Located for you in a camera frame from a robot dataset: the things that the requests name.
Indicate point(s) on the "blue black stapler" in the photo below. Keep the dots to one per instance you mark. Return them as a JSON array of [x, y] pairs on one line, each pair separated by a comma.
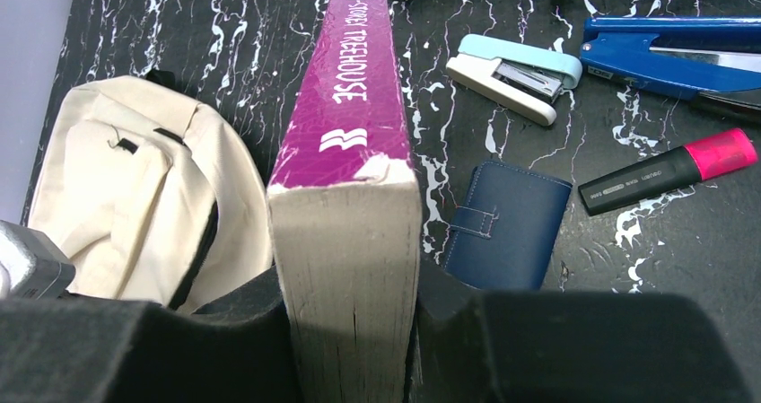
[[713, 63]]

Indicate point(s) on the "red pink highlighter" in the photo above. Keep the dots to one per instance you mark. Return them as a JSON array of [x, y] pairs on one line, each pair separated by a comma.
[[679, 167]]

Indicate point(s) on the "purple colouring book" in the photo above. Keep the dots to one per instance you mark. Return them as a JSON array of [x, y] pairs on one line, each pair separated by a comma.
[[345, 212]]

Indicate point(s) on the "light blue white stapler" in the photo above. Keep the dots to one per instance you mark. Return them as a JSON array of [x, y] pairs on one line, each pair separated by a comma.
[[519, 77]]

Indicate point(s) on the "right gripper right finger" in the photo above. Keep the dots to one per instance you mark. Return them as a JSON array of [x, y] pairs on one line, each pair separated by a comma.
[[474, 346]]

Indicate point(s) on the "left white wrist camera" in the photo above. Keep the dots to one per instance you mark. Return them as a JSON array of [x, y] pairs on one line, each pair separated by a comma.
[[32, 265]]

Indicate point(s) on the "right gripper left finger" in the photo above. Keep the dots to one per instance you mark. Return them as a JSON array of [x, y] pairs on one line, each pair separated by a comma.
[[234, 349]]

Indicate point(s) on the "beige canvas backpack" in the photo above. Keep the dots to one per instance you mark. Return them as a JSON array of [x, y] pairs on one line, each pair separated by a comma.
[[151, 195]]

